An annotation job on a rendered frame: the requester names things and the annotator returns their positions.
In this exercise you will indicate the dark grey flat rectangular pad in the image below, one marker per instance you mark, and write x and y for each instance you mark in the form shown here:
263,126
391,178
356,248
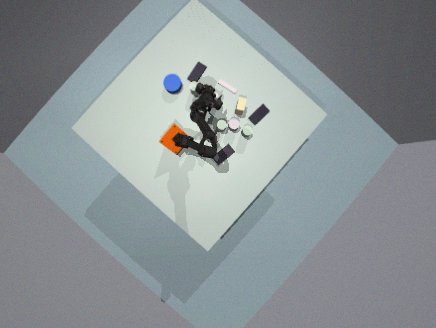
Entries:
259,114
223,154
196,72

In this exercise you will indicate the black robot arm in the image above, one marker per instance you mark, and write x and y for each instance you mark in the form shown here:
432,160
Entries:
198,117

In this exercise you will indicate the blue cylinder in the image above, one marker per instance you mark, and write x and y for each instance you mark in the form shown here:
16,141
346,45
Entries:
172,83

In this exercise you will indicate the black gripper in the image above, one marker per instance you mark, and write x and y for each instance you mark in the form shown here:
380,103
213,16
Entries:
217,103

